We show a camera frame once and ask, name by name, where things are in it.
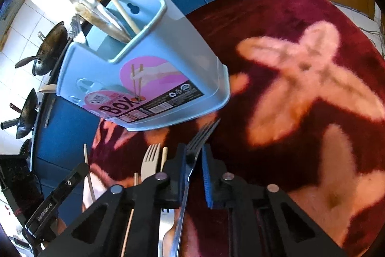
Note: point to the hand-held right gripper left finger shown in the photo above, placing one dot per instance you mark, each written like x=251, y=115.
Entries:
x=180, y=172

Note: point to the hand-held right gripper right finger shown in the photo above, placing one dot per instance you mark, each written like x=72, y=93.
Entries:
x=207, y=178

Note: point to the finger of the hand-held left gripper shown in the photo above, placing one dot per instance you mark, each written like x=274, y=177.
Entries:
x=73, y=181

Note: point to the metal fork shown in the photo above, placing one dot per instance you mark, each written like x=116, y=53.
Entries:
x=194, y=151

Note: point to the beige plastic spoon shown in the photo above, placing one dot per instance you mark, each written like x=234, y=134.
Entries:
x=48, y=89

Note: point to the light blue utensil box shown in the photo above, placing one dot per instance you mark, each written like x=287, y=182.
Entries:
x=141, y=58

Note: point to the small black wok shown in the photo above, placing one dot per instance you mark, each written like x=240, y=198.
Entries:
x=28, y=112

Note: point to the red floral blanket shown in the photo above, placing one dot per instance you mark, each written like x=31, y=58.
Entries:
x=285, y=139

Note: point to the large black wok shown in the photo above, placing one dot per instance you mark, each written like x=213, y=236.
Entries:
x=49, y=49

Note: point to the gas stove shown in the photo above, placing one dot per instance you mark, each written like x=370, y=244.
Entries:
x=76, y=29

